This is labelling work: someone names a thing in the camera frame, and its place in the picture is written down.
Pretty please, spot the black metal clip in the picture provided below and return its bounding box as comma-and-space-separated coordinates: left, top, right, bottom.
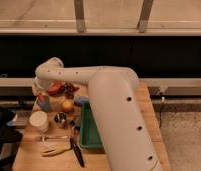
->
70, 118, 81, 134

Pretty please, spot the blue sponge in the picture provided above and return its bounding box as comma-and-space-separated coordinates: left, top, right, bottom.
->
74, 96, 89, 106

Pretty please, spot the green plastic tray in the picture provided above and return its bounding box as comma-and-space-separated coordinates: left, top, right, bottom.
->
79, 103, 102, 149

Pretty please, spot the orange bowl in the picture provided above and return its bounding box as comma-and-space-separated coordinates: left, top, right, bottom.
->
46, 82, 62, 95

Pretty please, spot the black chair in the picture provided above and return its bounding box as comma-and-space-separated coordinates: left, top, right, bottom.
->
0, 106, 23, 171

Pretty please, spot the white cup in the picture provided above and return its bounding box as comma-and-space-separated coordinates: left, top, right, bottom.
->
29, 111, 49, 133

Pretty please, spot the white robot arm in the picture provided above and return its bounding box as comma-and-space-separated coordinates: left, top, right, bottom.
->
35, 57, 163, 171

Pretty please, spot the yellow orange fruit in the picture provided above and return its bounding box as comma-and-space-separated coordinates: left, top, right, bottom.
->
61, 100, 74, 113

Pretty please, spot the blue plastic cup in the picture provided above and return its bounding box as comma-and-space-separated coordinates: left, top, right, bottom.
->
36, 96, 51, 112

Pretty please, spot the small metal cup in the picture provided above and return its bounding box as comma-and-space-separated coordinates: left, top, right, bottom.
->
54, 112, 67, 128

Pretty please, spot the orange red pepper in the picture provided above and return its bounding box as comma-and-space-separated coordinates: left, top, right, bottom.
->
38, 94, 45, 102

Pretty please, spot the black handled knife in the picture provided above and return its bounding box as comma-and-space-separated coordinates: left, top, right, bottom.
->
70, 138, 85, 167

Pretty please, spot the dark red grapes bunch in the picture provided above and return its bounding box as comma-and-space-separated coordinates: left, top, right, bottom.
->
60, 83, 78, 99

